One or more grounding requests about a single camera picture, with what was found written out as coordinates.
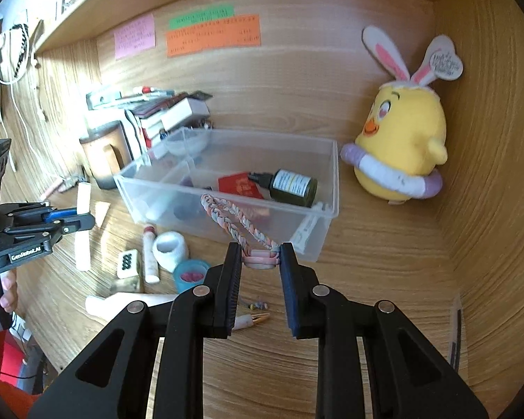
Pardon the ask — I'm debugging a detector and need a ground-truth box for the white mahjong tile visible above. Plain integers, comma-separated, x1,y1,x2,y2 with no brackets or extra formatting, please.
116,249,140,279

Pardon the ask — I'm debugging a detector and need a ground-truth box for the white lip balm stick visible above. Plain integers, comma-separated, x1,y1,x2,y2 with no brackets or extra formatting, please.
143,224,160,285

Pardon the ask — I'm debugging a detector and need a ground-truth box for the white tape roll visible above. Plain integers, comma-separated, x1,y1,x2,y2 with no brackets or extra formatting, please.
153,232,189,272

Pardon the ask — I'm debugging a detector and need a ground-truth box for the blue tape roll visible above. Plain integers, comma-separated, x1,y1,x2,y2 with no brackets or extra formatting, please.
173,259,210,293

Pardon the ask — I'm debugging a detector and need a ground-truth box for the red tea packet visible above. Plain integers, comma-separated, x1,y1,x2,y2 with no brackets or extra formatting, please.
218,172,270,220

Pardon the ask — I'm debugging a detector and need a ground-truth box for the pink white braided cord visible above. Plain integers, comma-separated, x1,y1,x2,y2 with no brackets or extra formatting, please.
199,192,282,270

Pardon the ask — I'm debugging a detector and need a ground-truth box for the dark green spray bottle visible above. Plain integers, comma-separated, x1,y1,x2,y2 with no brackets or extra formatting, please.
247,169,318,207

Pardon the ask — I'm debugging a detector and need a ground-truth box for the white green cream tube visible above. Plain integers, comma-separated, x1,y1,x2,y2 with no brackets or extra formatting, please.
74,182,92,271

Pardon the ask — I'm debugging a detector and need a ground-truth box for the gold beige pen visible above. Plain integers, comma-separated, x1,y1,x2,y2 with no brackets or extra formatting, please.
233,312,270,331

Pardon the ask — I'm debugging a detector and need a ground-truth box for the person left hand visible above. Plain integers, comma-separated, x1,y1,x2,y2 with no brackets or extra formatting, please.
0,269,19,313

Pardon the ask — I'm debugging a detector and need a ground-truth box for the brown ceramic mug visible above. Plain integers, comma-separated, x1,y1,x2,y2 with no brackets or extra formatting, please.
79,120,133,190

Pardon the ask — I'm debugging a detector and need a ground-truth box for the stack of books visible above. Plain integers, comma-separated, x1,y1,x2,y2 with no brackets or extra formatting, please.
86,87,214,150

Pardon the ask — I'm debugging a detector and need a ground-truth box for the white small box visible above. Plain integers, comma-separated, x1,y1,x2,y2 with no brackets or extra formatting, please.
161,97,210,132

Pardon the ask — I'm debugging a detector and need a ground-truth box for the clear plastic storage box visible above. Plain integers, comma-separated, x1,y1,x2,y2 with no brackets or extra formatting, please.
114,128,340,262

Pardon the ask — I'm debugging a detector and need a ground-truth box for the pink sticky note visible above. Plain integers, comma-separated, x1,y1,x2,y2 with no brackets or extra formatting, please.
113,13,156,60

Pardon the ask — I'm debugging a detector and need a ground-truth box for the yellow chick plush toy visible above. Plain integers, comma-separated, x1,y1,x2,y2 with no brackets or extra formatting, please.
340,25,464,203

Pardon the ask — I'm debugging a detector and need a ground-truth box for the green sticky note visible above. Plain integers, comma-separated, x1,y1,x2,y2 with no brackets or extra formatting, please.
168,4,234,30

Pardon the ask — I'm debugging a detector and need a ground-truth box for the orange sticky note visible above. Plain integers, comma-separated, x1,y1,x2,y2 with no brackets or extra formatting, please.
165,14,261,58

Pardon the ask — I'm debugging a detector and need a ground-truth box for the white cable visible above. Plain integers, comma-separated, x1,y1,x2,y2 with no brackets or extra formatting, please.
0,7,47,171

